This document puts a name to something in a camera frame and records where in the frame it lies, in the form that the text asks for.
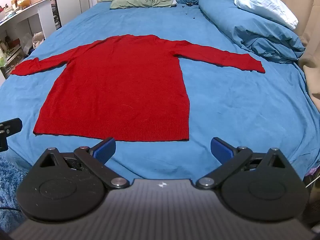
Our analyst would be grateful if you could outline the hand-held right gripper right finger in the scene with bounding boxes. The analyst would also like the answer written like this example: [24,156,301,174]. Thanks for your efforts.
[195,137,288,190]

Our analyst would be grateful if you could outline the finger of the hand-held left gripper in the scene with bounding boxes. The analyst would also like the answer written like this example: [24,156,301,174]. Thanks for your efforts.
[0,118,23,138]
[0,131,9,152]

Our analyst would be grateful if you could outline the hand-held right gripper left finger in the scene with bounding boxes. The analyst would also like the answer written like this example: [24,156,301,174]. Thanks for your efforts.
[33,137,130,189]

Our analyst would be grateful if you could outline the red knit sweater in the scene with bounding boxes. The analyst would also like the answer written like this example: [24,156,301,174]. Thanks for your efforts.
[10,34,266,142]

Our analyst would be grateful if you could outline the blue shaggy rug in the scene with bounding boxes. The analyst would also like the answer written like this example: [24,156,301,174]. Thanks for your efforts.
[0,152,34,232]

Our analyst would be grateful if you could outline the bed with blue sheet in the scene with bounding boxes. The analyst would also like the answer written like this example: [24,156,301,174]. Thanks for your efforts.
[0,0,320,180]

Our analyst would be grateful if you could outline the white desk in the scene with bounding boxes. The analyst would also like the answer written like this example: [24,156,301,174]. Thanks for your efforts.
[0,0,57,81]

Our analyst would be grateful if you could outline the blue duvet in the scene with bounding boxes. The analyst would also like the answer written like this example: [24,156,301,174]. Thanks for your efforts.
[199,0,306,64]

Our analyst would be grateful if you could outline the wardrobe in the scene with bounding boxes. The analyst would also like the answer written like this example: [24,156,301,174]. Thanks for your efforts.
[45,0,97,28]

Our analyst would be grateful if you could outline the small dark bits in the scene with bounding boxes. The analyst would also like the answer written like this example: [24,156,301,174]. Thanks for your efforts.
[180,2,196,20]

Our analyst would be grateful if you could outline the beige curtain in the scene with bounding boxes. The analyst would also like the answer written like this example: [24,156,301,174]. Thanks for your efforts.
[292,0,320,105]

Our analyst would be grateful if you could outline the light blue blanket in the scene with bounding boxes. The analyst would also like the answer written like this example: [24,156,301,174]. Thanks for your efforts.
[233,0,299,30]

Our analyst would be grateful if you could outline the green pillow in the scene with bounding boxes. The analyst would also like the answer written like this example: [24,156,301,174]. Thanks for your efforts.
[109,0,176,10]

